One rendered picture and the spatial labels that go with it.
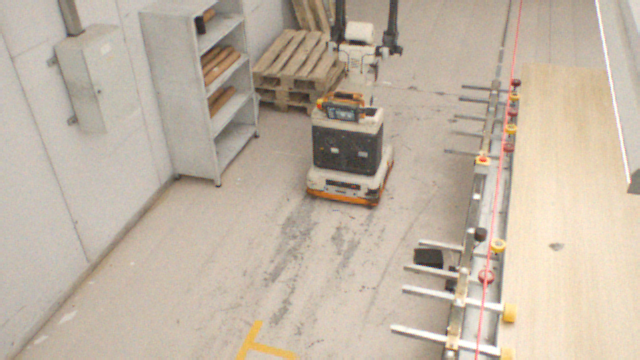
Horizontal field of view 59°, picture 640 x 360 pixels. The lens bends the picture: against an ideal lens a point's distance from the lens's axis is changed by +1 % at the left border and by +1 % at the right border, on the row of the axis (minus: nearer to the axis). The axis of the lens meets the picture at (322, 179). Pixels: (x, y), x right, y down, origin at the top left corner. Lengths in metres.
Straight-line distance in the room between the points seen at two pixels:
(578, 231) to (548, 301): 0.59
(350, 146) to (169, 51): 1.58
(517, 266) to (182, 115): 2.95
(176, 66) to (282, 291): 1.92
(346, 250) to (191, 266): 1.17
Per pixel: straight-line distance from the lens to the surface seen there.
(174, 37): 4.52
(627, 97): 1.45
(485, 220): 3.77
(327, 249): 4.37
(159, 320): 4.09
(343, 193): 4.68
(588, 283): 3.12
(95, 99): 3.93
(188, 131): 4.90
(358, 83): 4.64
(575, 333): 2.87
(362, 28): 4.52
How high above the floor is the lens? 2.99
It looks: 36 degrees down
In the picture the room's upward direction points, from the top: 2 degrees counter-clockwise
